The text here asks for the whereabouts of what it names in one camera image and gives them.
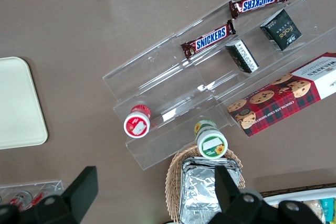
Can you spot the light woven wicker basket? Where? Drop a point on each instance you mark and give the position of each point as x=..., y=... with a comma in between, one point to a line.
x=173, y=182

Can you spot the clear acrylic tiered stand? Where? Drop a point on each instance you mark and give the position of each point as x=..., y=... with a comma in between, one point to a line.
x=157, y=77

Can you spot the clear bag of crackers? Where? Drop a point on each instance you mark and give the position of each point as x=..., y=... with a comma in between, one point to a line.
x=313, y=208

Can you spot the green lid yogurt cup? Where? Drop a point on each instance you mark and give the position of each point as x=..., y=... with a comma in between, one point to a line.
x=211, y=145

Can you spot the stack of foil containers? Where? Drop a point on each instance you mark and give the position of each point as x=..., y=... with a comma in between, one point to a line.
x=197, y=190

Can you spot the Snickers chocolate bar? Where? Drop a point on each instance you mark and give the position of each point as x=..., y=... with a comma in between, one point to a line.
x=210, y=39
x=258, y=1

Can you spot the black box white label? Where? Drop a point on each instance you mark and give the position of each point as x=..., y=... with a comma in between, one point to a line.
x=242, y=56

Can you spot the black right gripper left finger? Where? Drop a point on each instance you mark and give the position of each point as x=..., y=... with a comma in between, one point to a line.
x=81, y=192

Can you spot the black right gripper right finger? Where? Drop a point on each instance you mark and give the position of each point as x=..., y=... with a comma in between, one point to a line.
x=228, y=192

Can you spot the white rectangular snack bin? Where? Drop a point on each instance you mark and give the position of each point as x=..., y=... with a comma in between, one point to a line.
x=283, y=195

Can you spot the red lid yogurt cup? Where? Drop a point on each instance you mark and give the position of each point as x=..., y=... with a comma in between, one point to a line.
x=137, y=125

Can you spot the red tartan cookie box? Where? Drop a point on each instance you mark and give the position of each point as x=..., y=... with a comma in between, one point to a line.
x=278, y=103

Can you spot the black box gold print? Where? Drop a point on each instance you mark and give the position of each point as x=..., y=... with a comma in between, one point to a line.
x=282, y=31

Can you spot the red Coca-Cola bottle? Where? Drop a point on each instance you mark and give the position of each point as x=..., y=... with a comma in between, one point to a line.
x=21, y=197
x=39, y=198

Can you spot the clear acrylic bottle rack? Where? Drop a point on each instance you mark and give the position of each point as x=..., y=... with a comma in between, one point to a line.
x=31, y=186

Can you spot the teal snack packet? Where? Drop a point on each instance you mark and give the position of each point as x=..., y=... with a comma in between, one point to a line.
x=329, y=209

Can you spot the beige rectangular tray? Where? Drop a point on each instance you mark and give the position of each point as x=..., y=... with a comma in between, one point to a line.
x=18, y=103

